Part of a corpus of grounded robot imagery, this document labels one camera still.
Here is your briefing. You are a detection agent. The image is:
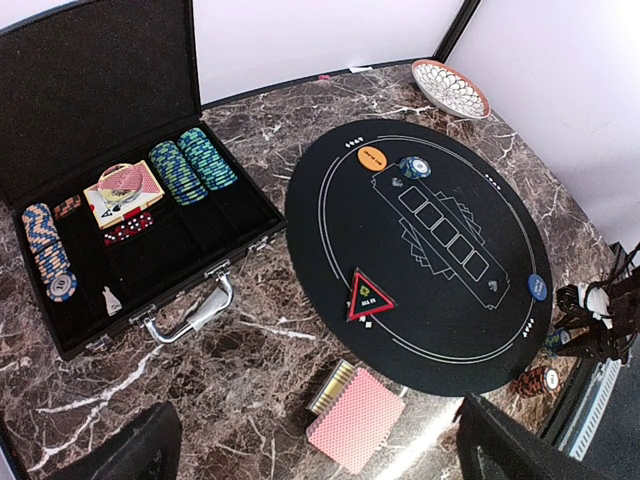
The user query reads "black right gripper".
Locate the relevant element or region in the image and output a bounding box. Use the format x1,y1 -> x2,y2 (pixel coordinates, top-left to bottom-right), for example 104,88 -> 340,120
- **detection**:
555,245 -> 639,363

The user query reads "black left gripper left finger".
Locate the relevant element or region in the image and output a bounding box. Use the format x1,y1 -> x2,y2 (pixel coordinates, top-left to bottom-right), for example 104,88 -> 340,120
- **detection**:
50,401 -> 182,479

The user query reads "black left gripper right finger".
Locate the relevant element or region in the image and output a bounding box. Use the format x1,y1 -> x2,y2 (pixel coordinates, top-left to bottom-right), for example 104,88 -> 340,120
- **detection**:
456,392 -> 606,479

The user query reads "blue round blind button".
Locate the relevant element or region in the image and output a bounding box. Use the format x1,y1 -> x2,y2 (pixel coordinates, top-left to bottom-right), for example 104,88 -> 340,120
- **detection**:
527,274 -> 548,302

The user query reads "brown poker chip stack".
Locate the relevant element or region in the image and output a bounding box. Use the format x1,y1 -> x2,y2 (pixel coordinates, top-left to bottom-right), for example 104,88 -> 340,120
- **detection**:
509,366 -> 559,398

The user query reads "orange round blind button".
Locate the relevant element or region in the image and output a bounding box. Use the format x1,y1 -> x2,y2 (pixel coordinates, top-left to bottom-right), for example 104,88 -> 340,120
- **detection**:
357,146 -> 388,172

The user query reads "red card deck on table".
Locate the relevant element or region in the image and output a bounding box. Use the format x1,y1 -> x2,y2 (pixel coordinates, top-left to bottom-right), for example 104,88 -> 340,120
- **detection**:
307,368 -> 405,475

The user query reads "small silver case key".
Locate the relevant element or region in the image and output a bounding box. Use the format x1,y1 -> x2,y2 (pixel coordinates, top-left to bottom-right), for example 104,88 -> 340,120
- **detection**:
102,286 -> 122,316

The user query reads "gold card box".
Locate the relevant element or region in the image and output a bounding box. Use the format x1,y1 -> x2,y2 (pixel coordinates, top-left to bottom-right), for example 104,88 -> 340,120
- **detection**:
307,359 -> 355,416

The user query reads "blue and tan chip row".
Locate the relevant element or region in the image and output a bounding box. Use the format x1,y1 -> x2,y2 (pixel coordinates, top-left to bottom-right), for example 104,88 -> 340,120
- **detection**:
21,203 -> 78,303

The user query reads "round black poker mat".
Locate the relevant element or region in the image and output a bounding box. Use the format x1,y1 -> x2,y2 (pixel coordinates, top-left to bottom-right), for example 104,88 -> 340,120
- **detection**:
285,120 -> 553,396

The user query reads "red triangular all-in marker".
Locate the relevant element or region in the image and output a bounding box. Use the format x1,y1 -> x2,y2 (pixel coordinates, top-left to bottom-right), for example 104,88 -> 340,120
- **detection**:
347,267 -> 397,321

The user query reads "red dice row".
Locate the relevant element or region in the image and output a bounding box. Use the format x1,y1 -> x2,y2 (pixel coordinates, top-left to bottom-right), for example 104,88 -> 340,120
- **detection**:
103,212 -> 154,247

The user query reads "black poker chip case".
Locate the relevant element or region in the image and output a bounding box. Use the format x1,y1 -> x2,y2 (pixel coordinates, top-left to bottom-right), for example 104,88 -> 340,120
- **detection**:
1,1 -> 285,360

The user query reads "orange and black chip row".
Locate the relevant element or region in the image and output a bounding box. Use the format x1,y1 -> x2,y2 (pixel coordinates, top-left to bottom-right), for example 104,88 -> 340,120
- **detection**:
53,195 -> 82,221

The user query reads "red card deck in case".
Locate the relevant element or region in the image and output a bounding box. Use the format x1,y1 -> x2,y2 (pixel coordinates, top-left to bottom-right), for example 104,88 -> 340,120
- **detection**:
84,160 -> 165,230

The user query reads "clear round dealer button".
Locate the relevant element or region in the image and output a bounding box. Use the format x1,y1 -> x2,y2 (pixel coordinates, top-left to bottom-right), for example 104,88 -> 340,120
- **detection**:
97,163 -> 143,205

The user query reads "green and blue chip row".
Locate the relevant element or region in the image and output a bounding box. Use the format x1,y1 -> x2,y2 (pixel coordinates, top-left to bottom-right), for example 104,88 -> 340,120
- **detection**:
149,141 -> 208,206

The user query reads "teal and blue chip row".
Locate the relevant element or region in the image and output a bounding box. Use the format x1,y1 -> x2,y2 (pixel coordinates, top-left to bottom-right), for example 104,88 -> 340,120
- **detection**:
177,128 -> 237,191

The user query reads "white slotted cable duct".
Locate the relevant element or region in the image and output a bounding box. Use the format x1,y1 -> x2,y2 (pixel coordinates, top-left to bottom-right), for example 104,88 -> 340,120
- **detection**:
557,359 -> 621,461

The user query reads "black right frame post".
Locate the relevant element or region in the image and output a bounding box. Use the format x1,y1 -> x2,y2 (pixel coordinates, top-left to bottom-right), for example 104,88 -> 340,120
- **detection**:
431,0 -> 481,63

